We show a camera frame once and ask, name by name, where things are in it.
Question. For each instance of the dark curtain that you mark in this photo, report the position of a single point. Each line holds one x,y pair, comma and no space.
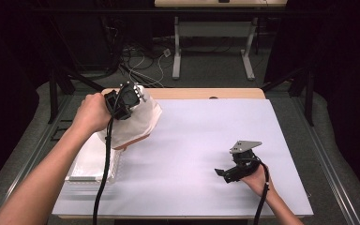
0,93
350,93

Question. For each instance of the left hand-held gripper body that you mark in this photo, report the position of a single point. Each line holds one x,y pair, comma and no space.
125,100

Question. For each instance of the black metal stand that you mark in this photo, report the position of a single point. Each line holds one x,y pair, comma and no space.
308,93
53,93

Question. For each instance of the person's right hand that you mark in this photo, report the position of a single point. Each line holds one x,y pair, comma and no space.
259,184

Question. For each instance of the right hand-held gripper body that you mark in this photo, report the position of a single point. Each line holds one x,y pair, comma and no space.
245,162

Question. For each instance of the black horizontal bar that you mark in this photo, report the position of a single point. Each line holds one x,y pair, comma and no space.
106,11

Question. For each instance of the white-legged wooden desk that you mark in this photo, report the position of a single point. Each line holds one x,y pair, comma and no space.
212,29

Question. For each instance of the white power adapter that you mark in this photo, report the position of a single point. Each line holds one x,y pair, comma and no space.
167,52

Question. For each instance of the person's left hand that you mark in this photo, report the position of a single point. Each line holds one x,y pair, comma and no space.
90,114

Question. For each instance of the cream baby bodysuit brown trim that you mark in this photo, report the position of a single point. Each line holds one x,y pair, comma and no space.
137,122

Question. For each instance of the aluminium floor rail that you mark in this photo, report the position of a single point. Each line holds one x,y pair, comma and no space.
328,162
28,150

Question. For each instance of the white perforated plastic basket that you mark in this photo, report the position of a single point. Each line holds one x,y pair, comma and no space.
87,162

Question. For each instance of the light wooden table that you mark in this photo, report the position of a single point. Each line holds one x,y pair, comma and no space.
181,93

